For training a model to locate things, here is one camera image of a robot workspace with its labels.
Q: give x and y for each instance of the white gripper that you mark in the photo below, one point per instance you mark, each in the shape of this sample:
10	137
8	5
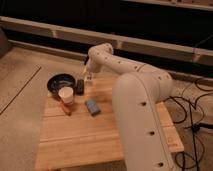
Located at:
91	66

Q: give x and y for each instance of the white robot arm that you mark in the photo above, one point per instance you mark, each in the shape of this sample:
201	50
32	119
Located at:
136	92

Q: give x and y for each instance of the dark ceramic bowl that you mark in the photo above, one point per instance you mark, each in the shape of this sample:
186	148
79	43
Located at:
59	81

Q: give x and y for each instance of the dark brown small object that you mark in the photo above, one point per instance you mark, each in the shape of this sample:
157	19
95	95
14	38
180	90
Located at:
80	87

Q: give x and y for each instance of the white paper cup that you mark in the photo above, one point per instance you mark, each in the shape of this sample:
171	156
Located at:
66	94

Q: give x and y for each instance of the blue sponge block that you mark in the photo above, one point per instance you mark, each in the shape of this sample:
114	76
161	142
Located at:
92	107

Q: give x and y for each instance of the wooden shelf rail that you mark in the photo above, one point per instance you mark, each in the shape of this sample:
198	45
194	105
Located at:
136	45

